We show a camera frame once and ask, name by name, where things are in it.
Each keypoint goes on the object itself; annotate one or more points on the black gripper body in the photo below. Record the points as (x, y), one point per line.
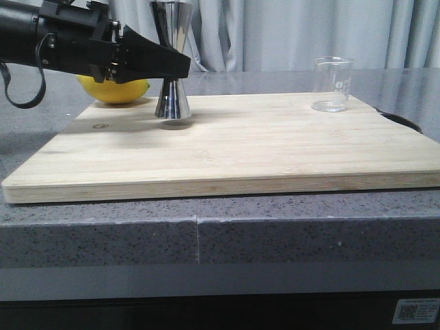
(81, 41)

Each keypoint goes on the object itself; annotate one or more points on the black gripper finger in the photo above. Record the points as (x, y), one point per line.
(138, 58)

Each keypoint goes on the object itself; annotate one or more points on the steel double jigger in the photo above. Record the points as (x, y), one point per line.
(172, 20)

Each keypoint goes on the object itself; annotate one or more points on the clear glass beaker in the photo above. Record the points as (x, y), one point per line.
(331, 83)

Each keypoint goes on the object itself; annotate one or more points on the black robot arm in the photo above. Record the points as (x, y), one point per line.
(20, 43)

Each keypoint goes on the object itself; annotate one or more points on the yellow lemon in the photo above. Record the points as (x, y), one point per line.
(110, 92)

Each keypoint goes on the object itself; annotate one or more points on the grey curtain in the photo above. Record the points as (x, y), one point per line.
(270, 36)

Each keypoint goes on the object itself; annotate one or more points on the wooden cutting board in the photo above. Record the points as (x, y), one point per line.
(231, 145)

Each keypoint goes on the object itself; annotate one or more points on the QR code label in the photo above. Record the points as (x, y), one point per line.
(416, 311)

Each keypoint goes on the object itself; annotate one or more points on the black cutting board handle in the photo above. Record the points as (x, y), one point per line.
(400, 120)

